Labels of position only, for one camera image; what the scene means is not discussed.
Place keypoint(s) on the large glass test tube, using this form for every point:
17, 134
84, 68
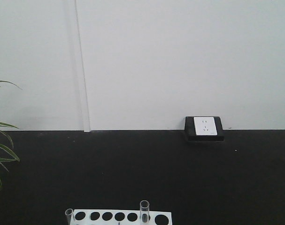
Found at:
144, 212

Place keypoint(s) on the white test tube rack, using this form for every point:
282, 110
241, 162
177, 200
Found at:
118, 217

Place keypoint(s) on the white wall cable duct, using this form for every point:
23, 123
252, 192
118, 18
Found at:
81, 79

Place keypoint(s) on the black and white wall socket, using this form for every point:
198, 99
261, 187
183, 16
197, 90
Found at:
203, 129

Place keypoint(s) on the small glass test tube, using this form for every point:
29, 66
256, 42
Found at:
69, 216

